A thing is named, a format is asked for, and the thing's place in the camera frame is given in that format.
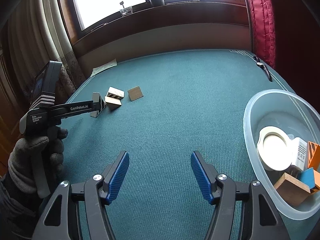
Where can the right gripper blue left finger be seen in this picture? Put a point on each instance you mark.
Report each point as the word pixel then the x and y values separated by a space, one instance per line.
pixel 101 190

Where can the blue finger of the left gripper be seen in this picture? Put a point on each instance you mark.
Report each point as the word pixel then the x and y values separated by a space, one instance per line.
pixel 95 108

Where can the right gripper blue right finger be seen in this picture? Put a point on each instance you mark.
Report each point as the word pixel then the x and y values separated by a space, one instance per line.
pixel 218 190

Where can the grey zebra-stripe wedge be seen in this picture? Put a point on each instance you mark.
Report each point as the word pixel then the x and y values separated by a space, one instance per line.
pixel 97 97

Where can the white zebra-stripe wedge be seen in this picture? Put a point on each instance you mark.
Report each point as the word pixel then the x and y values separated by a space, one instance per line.
pixel 115 93

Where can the light wooden wedge block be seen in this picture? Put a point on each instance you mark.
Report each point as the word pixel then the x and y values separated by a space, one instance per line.
pixel 135 93

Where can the plain wooden rectangular block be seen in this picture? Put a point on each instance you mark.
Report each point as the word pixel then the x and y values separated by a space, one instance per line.
pixel 292 190

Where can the blue wooden wedge block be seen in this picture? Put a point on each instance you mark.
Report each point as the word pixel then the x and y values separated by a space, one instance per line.
pixel 307 177

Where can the white wall charger plug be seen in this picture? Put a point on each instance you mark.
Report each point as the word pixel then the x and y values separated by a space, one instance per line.
pixel 299 151

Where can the orange tiger-stripe wedge front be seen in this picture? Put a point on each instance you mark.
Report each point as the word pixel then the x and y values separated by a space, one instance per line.
pixel 316 188

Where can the orange tiger-stripe wedge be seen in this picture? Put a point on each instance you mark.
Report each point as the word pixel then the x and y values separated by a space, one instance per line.
pixel 316 188
pixel 313 155

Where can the clear plastic bowl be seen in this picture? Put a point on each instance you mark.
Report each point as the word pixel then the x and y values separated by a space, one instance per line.
pixel 296 117

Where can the grey gloved left hand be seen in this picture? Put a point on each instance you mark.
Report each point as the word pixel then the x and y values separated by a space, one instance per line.
pixel 34 162

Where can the printed paper sheet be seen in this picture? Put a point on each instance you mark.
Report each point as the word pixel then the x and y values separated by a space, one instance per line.
pixel 103 67

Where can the beige patterned curtain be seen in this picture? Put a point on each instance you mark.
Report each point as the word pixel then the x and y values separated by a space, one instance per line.
pixel 33 33

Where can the small glass on sill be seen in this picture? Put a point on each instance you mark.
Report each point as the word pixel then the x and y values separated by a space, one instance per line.
pixel 124 11

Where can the red quilted curtain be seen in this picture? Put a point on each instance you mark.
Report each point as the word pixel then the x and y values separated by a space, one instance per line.
pixel 286 34

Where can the dark wooden window frame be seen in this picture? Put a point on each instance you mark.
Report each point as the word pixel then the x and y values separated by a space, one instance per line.
pixel 145 17

